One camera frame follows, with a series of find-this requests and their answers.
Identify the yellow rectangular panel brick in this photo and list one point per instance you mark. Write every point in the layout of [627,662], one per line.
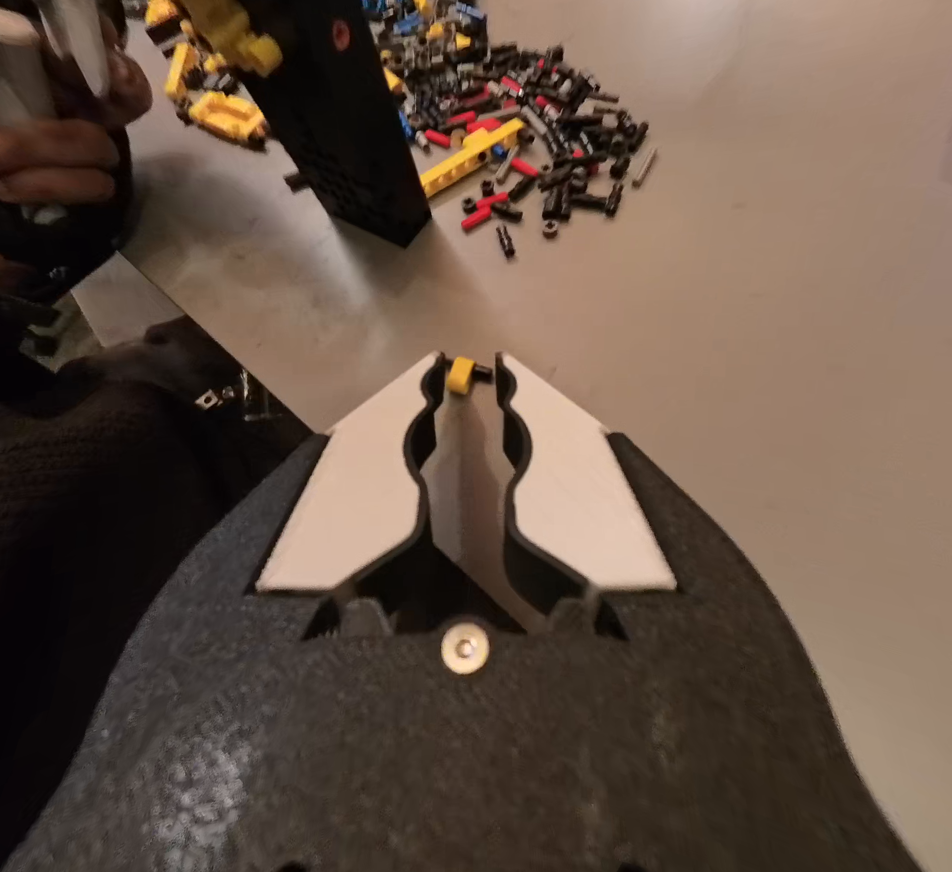
[223,115]

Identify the small yellow connector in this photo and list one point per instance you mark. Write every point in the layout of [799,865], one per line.
[461,374]

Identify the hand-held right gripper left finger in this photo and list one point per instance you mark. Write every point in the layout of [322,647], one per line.
[349,507]

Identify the small metal buckle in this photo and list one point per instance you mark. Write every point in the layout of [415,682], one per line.
[208,400]

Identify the black rectangular block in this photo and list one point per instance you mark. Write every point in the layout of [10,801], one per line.
[327,69]

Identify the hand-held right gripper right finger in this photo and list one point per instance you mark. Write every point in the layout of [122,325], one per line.
[587,507]

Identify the person's dark sweater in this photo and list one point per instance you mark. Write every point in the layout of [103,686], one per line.
[89,515]

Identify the pile of black red pins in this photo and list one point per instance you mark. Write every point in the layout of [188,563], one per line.
[565,113]

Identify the yellow angled beam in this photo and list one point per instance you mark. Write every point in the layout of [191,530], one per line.
[461,162]

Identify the person's left hand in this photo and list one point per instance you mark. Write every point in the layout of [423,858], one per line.
[67,151]

